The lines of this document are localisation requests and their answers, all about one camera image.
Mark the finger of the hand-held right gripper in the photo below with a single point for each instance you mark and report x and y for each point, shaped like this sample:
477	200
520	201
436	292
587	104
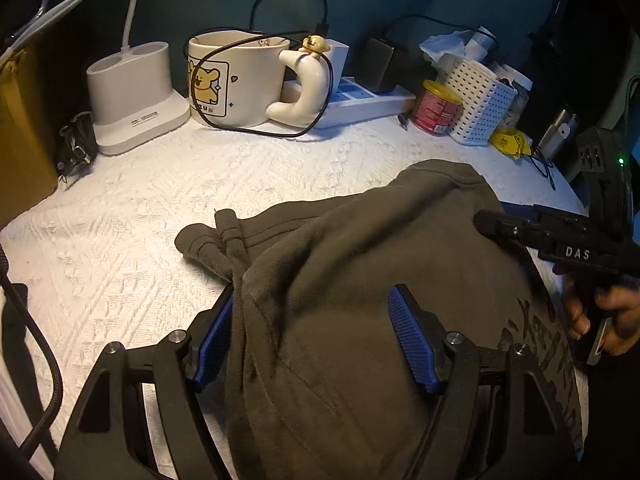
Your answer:
502	232

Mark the person's right hand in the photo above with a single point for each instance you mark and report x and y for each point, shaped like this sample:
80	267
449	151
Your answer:
625	315

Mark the red can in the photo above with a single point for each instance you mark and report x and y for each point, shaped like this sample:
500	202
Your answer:
435	110

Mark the silver flask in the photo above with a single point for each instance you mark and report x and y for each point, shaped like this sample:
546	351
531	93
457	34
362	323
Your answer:
557	132

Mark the white textured tablecloth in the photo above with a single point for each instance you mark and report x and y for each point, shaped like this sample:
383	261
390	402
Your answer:
150	210

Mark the glass jar with white lid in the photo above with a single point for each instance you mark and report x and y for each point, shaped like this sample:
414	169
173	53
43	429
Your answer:
521	105

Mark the white power strip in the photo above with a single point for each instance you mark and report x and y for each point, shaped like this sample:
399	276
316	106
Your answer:
360	105

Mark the white perforated basket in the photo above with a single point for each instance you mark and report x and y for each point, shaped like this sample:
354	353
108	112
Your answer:
477	100

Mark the dark grey t-shirt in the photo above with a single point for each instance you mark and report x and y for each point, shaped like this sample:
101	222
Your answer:
350	260

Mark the white charger plug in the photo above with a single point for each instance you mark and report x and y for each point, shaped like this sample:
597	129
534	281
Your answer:
337	60

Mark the yellow snack packet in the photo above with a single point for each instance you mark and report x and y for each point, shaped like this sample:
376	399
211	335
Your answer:
510	142

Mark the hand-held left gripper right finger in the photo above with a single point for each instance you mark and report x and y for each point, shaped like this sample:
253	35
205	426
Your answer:
410	340

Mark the white desk lamp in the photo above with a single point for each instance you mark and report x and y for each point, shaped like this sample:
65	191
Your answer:
130	90

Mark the cardboard box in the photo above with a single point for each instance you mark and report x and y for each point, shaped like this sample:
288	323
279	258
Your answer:
25	135

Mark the black charger adapter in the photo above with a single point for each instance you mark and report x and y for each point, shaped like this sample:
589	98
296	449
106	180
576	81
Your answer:
382	65

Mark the crumpled white tissue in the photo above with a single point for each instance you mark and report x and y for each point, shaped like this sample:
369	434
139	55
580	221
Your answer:
450	45

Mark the white bear mug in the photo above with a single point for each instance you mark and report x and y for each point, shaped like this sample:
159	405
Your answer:
250	85

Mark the blue item in plastic bag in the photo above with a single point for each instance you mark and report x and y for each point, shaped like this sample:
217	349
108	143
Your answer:
55	10

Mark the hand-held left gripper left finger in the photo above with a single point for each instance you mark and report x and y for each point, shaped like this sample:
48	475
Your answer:
212	345

